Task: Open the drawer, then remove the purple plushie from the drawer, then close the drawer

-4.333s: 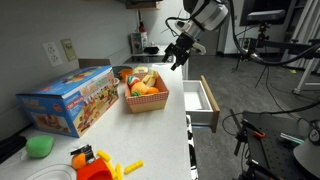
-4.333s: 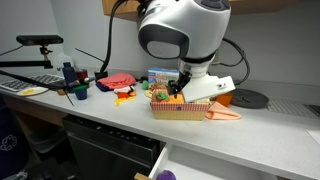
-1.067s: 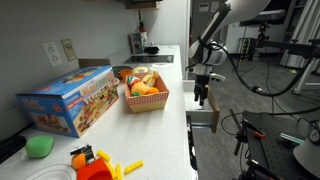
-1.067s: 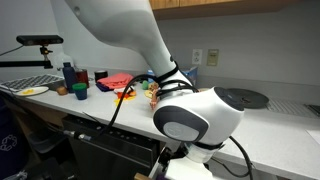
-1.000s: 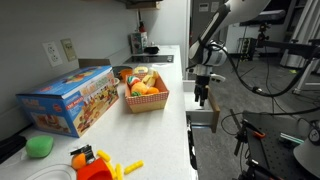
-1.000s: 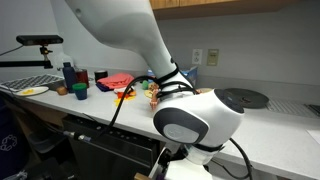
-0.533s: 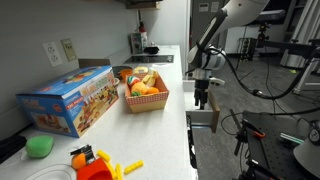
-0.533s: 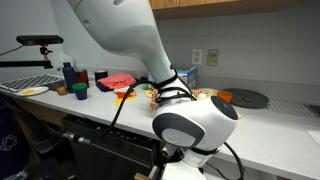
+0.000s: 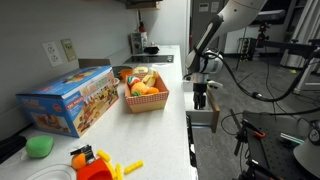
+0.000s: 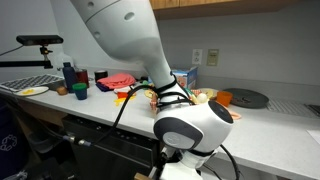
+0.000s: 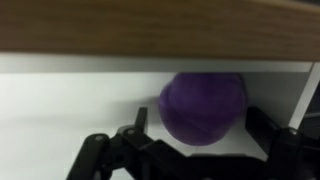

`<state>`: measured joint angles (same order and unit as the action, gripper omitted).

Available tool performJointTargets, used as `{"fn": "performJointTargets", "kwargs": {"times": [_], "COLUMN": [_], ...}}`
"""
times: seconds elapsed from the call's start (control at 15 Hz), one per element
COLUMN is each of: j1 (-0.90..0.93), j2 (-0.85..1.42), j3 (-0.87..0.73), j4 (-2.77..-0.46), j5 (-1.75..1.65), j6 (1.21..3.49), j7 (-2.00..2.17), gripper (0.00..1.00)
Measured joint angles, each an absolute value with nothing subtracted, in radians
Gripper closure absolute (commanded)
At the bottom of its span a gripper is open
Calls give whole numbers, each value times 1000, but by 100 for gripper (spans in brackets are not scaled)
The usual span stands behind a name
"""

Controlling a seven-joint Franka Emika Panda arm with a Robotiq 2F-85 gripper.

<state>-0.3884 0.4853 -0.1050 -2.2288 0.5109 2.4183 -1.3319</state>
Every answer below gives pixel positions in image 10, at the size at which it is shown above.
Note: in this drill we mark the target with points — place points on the orange plastic cup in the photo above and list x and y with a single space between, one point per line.
224 98

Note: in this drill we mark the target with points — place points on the black trash bin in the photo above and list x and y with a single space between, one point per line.
43 140

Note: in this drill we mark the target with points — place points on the dark blue bottle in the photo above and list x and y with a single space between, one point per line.
69 78

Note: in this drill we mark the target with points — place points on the black cup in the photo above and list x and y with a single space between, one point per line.
101 76

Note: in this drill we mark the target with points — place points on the dark grey round plate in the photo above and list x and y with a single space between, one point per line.
250 98

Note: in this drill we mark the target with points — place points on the wooden wall cabinet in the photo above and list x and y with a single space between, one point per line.
233 6

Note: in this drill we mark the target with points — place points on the blue recycling bin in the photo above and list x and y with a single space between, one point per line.
8 143

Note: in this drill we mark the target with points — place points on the red checkered toy basket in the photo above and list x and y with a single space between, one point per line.
153 104

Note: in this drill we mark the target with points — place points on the yellow toy slice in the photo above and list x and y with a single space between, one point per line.
148 94

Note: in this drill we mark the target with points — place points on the beige wall switch plate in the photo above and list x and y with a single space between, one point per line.
212 57

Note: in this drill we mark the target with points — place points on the yellow toy fry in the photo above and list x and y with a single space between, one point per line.
120 101

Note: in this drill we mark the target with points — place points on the white plate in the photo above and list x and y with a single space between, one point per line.
40 90

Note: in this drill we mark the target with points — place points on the red folded cloth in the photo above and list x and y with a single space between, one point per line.
116 80

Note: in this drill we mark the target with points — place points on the cream toy plate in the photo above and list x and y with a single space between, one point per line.
209 92

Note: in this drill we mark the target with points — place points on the blue toy food box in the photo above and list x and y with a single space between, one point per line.
186 77

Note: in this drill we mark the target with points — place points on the green toy lump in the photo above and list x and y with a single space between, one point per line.
144 82

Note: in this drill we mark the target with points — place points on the toy watermelon slice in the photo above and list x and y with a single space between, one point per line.
188 91

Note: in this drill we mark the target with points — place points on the dark red mug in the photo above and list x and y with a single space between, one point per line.
82 77

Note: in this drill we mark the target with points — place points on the black stereo camera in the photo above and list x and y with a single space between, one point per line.
40 40

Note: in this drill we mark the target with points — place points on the black dishwasher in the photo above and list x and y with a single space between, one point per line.
110 153

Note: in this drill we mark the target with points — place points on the white toy egg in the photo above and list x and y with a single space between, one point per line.
202 97

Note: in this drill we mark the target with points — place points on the dark blue cloth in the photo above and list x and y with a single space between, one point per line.
101 87

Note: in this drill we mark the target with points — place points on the grey grid drying tray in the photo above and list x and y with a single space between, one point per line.
30 81

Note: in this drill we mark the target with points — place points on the yellow food piece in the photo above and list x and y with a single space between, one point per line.
28 91

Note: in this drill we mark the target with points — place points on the red toy fries carton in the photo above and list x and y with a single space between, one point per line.
121 95

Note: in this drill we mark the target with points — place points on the white wall outlet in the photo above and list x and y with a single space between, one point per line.
197 56

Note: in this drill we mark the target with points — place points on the brown toy ball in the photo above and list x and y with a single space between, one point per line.
61 90

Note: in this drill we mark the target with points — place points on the blue cup green lid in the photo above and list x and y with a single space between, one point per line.
80 91

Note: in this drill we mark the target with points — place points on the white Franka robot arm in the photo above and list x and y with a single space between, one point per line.
133 36

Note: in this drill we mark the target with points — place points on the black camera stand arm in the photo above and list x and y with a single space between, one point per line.
23 63

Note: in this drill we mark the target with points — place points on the white paper sheet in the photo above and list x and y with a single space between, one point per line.
315 136

